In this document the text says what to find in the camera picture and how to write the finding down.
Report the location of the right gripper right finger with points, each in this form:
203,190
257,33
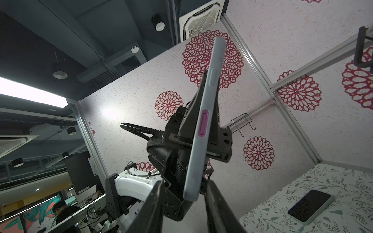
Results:
220,218

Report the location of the black phone far left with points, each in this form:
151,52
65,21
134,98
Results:
310,206

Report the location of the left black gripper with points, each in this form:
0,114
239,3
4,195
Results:
169,150

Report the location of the grey slotted wall shelf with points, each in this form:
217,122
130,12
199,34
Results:
359,51

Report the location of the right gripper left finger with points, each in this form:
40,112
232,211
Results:
150,217

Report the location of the black wire wall basket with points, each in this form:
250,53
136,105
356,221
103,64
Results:
241,121

